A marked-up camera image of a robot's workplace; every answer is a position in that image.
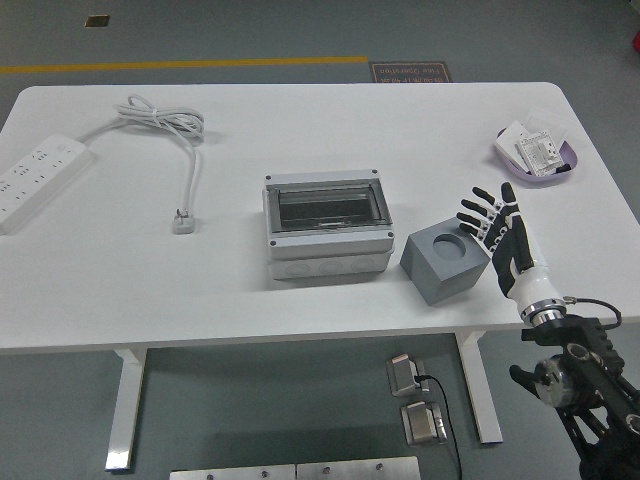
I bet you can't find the black floor cable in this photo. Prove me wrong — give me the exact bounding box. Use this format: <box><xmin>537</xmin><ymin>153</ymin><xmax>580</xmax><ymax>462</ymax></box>
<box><xmin>414</xmin><ymin>374</ymin><xmax>464</xmax><ymax>480</ymax></box>

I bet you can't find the white power strip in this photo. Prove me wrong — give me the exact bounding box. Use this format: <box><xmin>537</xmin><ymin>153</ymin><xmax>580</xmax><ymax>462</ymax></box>
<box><xmin>0</xmin><ymin>132</ymin><xmax>95</xmax><ymax>236</ymax></box>

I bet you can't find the grey metal base plate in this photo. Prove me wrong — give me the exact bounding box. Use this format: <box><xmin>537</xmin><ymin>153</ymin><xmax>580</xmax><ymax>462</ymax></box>
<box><xmin>169</xmin><ymin>464</ymin><xmax>297</xmax><ymax>480</ymax></box>
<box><xmin>296</xmin><ymin>456</ymin><xmax>421</xmax><ymax>480</ymax></box>

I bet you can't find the transparent hinged box lid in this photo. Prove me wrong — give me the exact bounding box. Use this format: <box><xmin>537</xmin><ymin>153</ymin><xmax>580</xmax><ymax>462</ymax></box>
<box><xmin>266</xmin><ymin>180</ymin><xmax>392</xmax><ymax>234</ymax></box>

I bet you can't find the white printed socket module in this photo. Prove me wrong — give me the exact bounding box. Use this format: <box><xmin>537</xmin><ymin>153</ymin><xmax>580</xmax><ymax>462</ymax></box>
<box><xmin>517</xmin><ymin>128</ymin><xmax>561</xmax><ymax>177</ymax></box>

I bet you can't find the grey electrical enclosure box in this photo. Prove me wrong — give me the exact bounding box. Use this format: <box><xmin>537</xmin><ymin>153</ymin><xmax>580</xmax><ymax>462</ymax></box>
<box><xmin>263</xmin><ymin>168</ymin><xmax>395</xmax><ymax>281</ymax></box>

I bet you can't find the plain white switch plate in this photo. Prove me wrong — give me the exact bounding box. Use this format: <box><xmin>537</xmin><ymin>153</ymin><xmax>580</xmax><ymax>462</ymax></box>
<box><xmin>494</xmin><ymin>121</ymin><xmax>531</xmax><ymax>169</ymax></box>

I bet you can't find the robot right hand white shell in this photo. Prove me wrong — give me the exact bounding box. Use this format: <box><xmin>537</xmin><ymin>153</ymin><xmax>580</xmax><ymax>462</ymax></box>
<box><xmin>455</xmin><ymin>181</ymin><xmax>562</xmax><ymax>312</ymax></box>

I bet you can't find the purple shallow tray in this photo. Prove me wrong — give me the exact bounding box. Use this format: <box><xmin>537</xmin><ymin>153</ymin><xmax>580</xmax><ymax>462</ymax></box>
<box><xmin>488</xmin><ymin>127</ymin><xmax>581</xmax><ymax>190</ymax></box>

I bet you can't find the silver foot pedal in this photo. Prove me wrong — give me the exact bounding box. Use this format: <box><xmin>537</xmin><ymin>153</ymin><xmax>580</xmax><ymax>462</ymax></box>
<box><xmin>399</xmin><ymin>399</ymin><xmax>448</xmax><ymax>448</ymax></box>
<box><xmin>386</xmin><ymin>353</ymin><xmax>427</xmax><ymax>399</ymax></box>

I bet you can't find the yellow floor tape line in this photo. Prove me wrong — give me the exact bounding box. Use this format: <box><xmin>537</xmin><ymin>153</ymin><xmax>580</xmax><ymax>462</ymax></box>
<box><xmin>0</xmin><ymin>55</ymin><xmax>370</xmax><ymax>75</ymax></box>

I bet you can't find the brown floor sign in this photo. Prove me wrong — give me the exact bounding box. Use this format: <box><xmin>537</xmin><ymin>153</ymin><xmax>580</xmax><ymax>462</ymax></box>
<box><xmin>369</xmin><ymin>61</ymin><xmax>454</xmax><ymax>85</ymax></box>

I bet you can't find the clear plastic bag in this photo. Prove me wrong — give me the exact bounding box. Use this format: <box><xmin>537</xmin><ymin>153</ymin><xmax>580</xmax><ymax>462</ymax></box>
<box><xmin>524</xmin><ymin>105</ymin><xmax>569</xmax><ymax>146</ymax></box>

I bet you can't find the white power cord with plug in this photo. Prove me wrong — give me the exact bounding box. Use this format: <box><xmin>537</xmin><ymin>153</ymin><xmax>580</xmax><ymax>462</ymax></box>
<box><xmin>77</xmin><ymin>94</ymin><xmax>207</xmax><ymax>236</ymax></box>

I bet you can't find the grey cube holder round hole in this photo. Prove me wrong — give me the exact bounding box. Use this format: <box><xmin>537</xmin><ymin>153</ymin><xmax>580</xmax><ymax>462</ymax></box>
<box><xmin>399</xmin><ymin>216</ymin><xmax>490</xmax><ymax>306</ymax></box>

